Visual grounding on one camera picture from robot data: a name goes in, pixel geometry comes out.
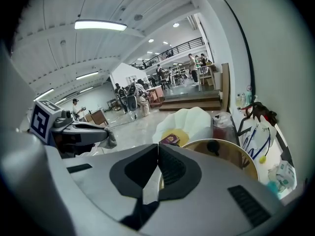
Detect clear bag with red contents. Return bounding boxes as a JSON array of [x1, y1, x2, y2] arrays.
[[212, 112, 236, 144]]

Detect long ceiling light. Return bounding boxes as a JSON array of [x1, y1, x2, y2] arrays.
[[33, 88, 55, 101], [74, 19, 128, 31], [75, 71, 99, 81]]

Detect green bottle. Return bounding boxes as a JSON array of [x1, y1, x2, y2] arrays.
[[246, 84, 253, 106]]

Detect light wooden table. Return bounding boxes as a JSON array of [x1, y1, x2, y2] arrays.
[[196, 62, 219, 92]]

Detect white plastic bag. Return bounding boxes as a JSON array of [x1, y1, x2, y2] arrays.
[[239, 119, 278, 162]]

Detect black vertical pipe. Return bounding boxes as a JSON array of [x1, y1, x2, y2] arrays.
[[216, 0, 255, 95]]

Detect brown wooden cabinet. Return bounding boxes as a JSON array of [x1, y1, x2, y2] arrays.
[[84, 108, 109, 127]]

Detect white-topped wooden table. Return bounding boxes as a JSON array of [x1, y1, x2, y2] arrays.
[[147, 86, 165, 108]]

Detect round wooden table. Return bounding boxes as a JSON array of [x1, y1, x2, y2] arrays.
[[158, 138, 259, 190]]

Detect blue lanyard cord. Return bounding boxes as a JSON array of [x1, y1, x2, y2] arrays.
[[242, 126, 271, 160]]

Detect white petal chair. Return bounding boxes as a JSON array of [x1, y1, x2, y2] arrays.
[[152, 106, 214, 147]]

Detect white green tissue pack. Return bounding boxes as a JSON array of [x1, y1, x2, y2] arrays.
[[275, 161, 296, 189]]

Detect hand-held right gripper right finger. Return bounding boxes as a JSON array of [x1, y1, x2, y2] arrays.
[[158, 143, 203, 202]]

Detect maroon booklet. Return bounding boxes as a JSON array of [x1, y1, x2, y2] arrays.
[[159, 133, 181, 147]]

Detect yellow seat cushion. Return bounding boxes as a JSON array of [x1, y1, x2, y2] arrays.
[[161, 128, 190, 148]]

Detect grey oval floor fan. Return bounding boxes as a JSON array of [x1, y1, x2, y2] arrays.
[[126, 94, 138, 120]]

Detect black mezzanine railing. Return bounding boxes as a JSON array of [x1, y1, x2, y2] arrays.
[[144, 36, 205, 68]]

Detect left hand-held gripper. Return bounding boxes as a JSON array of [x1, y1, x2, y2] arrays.
[[29, 99, 111, 158]]

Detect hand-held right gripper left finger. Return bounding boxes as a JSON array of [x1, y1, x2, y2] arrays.
[[109, 143, 158, 199]]

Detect black red tangled straps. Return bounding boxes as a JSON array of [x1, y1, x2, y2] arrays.
[[240, 101, 279, 128]]

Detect leaning wooden boards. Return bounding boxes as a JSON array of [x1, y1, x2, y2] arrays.
[[220, 62, 231, 113]]

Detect wooden platform steps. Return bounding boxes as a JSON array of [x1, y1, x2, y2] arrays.
[[158, 89, 222, 112]]

